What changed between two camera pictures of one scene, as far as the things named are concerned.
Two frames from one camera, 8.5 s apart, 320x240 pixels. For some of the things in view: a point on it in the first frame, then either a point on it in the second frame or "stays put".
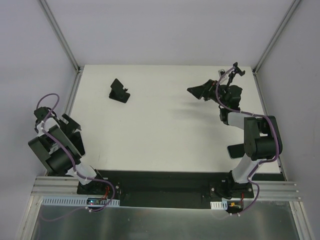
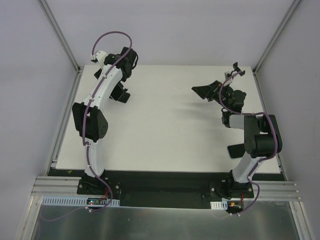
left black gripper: [71, 125] to [118, 93]
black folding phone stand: [118, 93] stays put
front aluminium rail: [273, 191] stays put
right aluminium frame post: [275, 37] stays put
